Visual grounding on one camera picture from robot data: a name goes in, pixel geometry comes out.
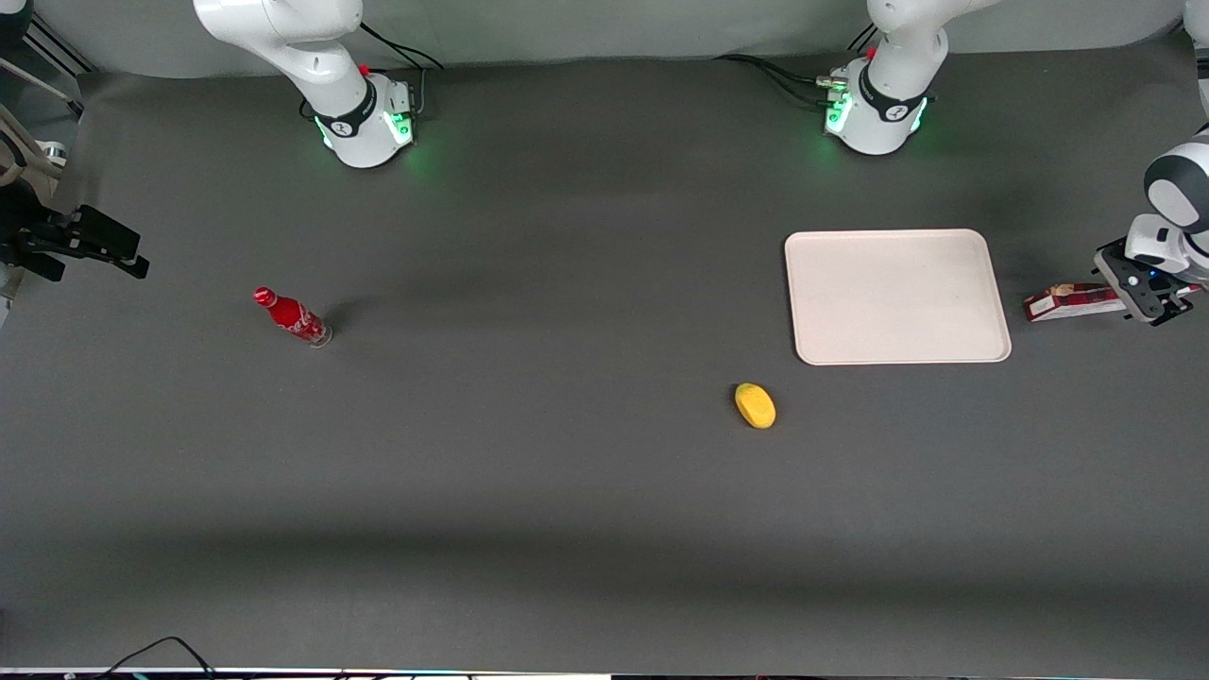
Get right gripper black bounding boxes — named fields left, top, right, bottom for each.
left=0, top=184, right=151, bottom=283

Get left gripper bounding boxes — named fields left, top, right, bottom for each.
left=1095, top=240, right=1197, bottom=328

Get red cookie box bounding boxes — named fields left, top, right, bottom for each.
left=1024, top=282, right=1129, bottom=323

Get cream plastic tray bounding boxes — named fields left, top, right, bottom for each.
left=784, top=229, right=1013, bottom=366

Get red cola bottle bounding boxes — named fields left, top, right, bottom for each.
left=252, top=286, right=333, bottom=349

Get yellow mango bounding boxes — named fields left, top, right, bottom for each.
left=735, top=382, right=777, bottom=431

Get dark grey table mat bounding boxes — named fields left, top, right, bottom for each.
left=0, top=36, right=1209, bottom=679

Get beige hose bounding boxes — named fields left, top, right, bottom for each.
left=0, top=57, right=69, bottom=190

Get metal frame rail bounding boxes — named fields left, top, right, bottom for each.
left=23, top=17, right=97, bottom=77

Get black right arm base cables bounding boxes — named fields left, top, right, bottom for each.
left=300, top=23, right=446, bottom=122

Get black arm base cables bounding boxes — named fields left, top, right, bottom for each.
left=300, top=23, right=446, bottom=122
left=713, top=23, right=879, bottom=111

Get black cable at table edge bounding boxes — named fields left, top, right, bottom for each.
left=93, top=636, right=220, bottom=680

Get black left arm base cables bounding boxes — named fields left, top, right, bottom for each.
left=713, top=23, right=879, bottom=111

